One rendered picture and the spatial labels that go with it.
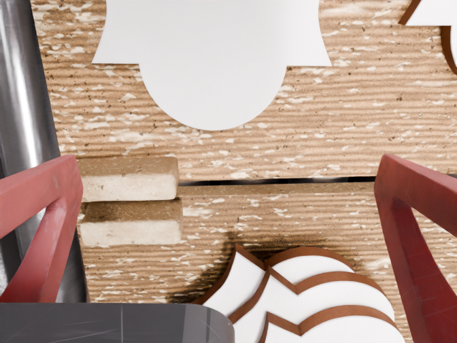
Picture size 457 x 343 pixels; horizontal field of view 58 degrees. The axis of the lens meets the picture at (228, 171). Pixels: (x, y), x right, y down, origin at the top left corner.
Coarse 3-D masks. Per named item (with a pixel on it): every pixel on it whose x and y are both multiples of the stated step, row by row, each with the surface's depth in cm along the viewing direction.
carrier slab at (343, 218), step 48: (192, 192) 27; (240, 192) 27; (288, 192) 27; (336, 192) 27; (192, 240) 28; (240, 240) 28; (288, 240) 28; (336, 240) 28; (384, 240) 28; (432, 240) 28; (96, 288) 29; (144, 288) 29; (192, 288) 29; (384, 288) 30
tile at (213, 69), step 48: (144, 0) 20; (192, 0) 20; (240, 0) 20; (288, 0) 20; (144, 48) 21; (192, 48) 21; (240, 48) 21; (288, 48) 21; (192, 96) 22; (240, 96) 22
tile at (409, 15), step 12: (420, 0) 21; (432, 0) 21; (444, 0) 21; (456, 0) 21; (408, 12) 22; (420, 12) 21; (432, 12) 21; (444, 12) 21; (456, 12) 21; (408, 24) 21; (420, 24) 21; (432, 24) 21; (444, 24) 21; (456, 24) 21; (444, 36) 22; (456, 36) 22; (444, 48) 23; (456, 48) 22; (456, 60) 22; (456, 72) 23
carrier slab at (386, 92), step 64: (64, 0) 21; (320, 0) 22; (384, 0) 22; (64, 64) 22; (128, 64) 23; (384, 64) 23; (64, 128) 24; (128, 128) 24; (192, 128) 24; (256, 128) 24; (320, 128) 25; (384, 128) 25; (448, 128) 25
